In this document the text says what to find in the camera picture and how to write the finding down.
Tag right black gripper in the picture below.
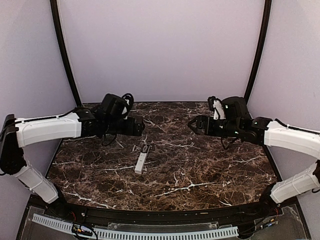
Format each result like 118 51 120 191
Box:
188 114 242 138

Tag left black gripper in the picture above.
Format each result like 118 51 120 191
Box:
103 116 144 136

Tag white remote control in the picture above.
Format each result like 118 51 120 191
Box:
134 144 150 174

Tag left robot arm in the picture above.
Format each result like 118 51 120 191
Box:
0 93 145 218

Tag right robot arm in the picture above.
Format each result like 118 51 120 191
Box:
187 96 320 217

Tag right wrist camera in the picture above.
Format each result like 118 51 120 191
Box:
207 96 225 120

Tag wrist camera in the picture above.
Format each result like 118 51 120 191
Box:
122 93 134 119
207 96 225 120

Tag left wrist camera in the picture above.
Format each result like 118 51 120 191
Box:
122 93 134 119

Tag black front rail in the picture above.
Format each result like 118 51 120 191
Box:
66 202 262 225

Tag white slotted cable duct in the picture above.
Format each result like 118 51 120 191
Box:
32 213 240 240

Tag right black frame post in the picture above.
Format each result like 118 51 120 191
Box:
244 0 272 103

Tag black frame post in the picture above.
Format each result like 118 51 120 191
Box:
49 0 82 107
244 0 272 103

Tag left black frame post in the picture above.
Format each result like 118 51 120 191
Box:
49 0 82 107

